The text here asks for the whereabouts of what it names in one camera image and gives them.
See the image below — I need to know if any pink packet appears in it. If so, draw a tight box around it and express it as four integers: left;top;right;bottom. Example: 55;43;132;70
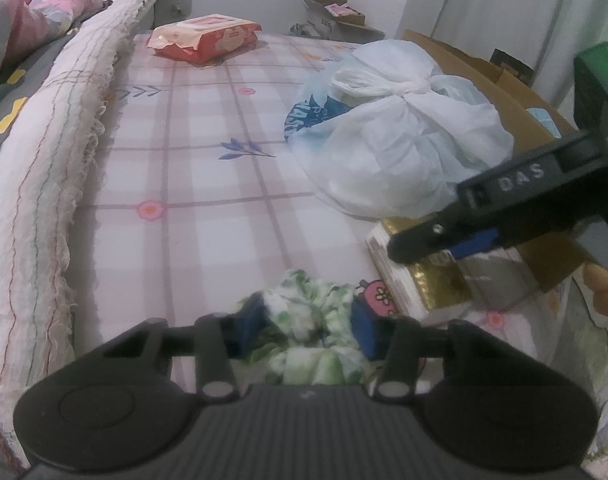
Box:
324;2;365;19

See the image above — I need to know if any green floral scrunchie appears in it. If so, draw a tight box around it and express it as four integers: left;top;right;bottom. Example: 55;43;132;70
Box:
236;269;379;386

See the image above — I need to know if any grey blanket with yellow print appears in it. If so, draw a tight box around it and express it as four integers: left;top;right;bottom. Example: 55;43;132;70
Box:
0;25;77;181

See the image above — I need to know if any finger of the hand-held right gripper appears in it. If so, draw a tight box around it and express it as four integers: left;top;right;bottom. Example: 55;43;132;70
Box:
388;206;502;265

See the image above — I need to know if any red wet wipes pack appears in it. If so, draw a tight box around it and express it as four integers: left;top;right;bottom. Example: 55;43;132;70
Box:
148;14;263;65

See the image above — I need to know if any pale patterned cloth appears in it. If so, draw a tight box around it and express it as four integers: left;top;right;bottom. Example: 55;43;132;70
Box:
558;260;608;466

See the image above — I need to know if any large cardboard box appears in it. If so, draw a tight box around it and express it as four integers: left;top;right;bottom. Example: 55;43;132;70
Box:
401;29;603;294

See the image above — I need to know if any cream ruffled blanket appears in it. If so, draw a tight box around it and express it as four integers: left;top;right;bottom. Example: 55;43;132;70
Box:
0;0;159;441

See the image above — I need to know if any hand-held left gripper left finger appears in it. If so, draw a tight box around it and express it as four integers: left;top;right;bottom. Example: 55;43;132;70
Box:
101;292;273;401

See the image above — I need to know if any white plastic bag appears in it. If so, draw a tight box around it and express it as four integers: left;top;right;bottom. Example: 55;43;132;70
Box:
284;40;515;219

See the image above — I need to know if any pink quilt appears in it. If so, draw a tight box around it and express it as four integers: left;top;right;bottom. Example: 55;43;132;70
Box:
0;0;105;68

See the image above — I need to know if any small cardboard box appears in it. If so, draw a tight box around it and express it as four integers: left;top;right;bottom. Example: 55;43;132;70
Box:
298;0;387;43

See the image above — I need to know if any pink flower print pouch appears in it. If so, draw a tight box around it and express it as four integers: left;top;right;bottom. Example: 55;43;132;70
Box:
358;280;429;372

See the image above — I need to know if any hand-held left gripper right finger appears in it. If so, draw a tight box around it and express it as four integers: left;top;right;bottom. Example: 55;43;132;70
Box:
351;300;510;403

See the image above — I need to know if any gold tissue pack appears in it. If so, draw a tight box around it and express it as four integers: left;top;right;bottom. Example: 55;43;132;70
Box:
366;215;542;325

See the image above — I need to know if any dark snack bag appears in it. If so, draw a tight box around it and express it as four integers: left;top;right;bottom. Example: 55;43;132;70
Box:
490;49;534;84

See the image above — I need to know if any light blue soft pack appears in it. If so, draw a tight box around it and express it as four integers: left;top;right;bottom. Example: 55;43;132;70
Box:
528;106;562;137

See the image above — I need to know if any plaid bed sheet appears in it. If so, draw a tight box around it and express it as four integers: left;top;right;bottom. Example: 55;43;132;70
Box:
69;30;574;396

